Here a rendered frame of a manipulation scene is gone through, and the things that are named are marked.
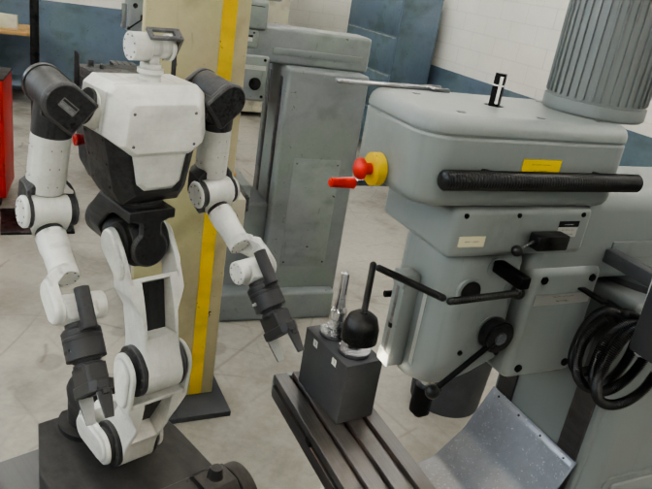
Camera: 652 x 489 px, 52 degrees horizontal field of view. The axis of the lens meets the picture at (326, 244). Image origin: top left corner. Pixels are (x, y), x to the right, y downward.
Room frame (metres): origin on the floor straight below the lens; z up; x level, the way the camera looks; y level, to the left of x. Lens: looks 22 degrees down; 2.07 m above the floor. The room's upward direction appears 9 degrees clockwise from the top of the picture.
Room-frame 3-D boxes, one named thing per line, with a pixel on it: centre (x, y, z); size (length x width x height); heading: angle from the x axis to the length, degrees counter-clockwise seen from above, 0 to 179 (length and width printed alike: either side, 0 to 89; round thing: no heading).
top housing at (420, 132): (1.28, -0.28, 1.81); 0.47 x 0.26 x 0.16; 118
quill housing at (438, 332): (1.27, -0.27, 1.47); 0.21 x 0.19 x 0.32; 28
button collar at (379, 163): (1.17, -0.06, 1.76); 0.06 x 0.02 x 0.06; 28
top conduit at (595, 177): (1.16, -0.37, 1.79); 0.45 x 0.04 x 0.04; 118
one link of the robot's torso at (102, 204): (1.68, 0.55, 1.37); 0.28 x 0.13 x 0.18; 46
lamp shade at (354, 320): (1.15, -0.09, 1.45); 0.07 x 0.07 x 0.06
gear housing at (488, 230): (1.29, -0.31, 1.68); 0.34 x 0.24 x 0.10; 118
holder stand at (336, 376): (1.64, -0.09, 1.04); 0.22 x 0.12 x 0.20; 35
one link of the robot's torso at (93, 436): (1.67, 0.54, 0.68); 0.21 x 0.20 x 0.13; 46
